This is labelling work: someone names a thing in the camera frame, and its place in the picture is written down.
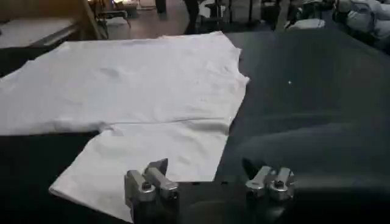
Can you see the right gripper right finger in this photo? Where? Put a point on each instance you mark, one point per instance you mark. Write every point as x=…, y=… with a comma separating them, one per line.
x=274, y=185

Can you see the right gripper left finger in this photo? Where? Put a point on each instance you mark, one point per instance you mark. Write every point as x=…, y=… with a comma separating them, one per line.
x=152, y=182

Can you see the white t-shirt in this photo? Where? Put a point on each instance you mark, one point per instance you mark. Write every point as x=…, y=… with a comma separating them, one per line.
x=137, y=91

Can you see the black table cover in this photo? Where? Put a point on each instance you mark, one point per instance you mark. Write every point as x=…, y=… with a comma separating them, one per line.
x=304, y=106

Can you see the black cantilever chair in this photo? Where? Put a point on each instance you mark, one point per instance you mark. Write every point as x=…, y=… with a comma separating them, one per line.
x=117, y=14

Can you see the white humanoid robot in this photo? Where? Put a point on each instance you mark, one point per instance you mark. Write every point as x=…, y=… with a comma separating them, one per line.
x=362, y=18

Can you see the white side table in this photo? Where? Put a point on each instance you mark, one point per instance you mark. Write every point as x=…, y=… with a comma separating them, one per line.
x=30, y=32

